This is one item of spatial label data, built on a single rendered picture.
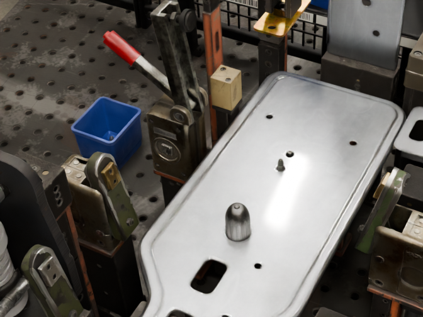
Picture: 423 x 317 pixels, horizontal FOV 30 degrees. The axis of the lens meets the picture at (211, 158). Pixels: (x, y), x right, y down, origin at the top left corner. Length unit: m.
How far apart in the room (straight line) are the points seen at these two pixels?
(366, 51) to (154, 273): 0.50
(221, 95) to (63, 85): 0.67
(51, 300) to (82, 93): 0.86
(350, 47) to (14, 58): 0.88
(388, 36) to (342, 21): 0.07
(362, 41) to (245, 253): 0.42
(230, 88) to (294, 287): 0.32
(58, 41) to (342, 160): 0.96
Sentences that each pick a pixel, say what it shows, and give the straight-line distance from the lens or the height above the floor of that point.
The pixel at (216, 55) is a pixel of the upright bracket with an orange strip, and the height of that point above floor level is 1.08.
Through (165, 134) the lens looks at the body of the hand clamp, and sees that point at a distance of 1.11.
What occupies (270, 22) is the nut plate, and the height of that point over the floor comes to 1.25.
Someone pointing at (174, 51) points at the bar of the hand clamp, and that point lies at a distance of 1.02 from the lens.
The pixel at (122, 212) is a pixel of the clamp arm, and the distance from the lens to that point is 1.02.
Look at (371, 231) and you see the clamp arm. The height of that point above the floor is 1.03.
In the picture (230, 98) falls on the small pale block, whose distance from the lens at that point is 1.14.
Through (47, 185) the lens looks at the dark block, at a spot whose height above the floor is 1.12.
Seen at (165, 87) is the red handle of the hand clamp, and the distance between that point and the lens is 1.08.
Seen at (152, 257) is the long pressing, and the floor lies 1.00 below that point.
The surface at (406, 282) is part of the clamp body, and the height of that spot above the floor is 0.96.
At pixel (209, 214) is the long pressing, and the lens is 1.03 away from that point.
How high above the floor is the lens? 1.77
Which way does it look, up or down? 44 degrees down
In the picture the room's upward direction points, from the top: 4 degrees counter-clockwise
